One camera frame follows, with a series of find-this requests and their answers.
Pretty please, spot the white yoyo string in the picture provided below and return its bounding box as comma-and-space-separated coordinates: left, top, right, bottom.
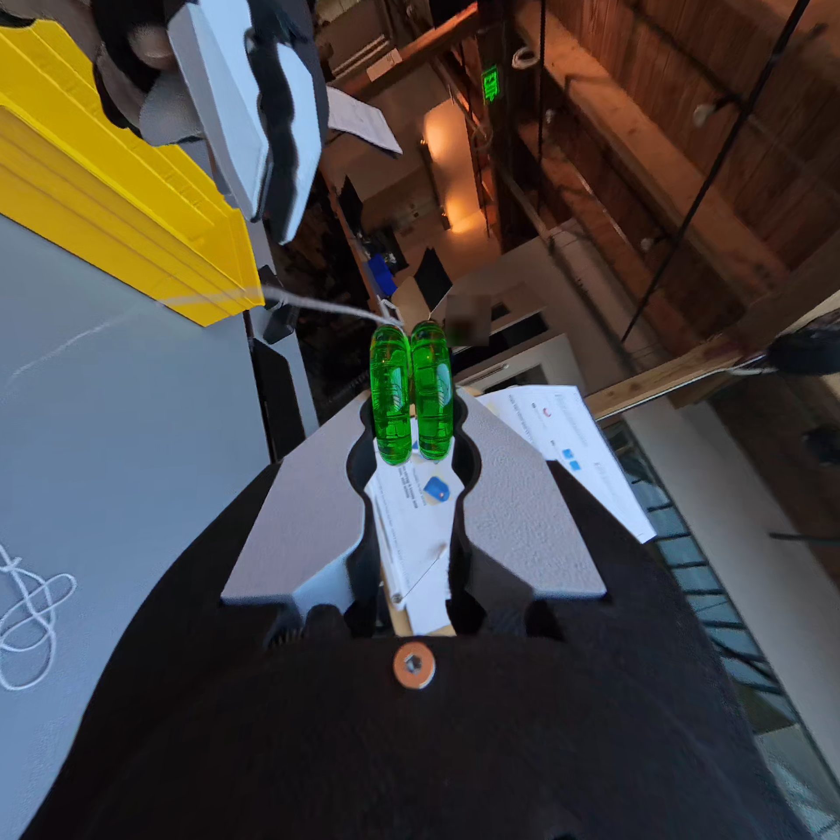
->
0, 285, 404, 691

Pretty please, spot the person's left hand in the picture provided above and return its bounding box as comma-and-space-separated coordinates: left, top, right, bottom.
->
98, 26, 174, 130

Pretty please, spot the green transparent yoyo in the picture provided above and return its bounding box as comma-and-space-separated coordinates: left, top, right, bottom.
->
369, 320, 455, 467

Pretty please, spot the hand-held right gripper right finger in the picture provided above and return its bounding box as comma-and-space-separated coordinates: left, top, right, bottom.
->
433, 390, 606, 634

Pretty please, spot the wooden post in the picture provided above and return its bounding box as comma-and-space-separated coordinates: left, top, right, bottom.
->
341, 0, 480, 96

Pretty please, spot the yellow plastic bin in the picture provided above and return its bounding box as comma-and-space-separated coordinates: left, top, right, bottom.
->
0, 26, 265, 327

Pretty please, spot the printed instruction sheet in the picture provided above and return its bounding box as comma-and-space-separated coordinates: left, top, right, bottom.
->
364, 385, 657, 637

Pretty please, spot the white paper notice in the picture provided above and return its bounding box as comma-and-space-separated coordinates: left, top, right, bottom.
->
326, 85, 403, 156

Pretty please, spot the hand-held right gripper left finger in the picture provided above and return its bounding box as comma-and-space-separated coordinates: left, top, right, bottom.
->
221, 394, 385, 621

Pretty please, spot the thin wire tether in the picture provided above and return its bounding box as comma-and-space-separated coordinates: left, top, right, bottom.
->
392, 541, 452, 603

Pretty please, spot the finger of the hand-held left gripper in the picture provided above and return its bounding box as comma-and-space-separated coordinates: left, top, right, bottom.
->
251, 0, 330, 245
167, 0, 274, 222

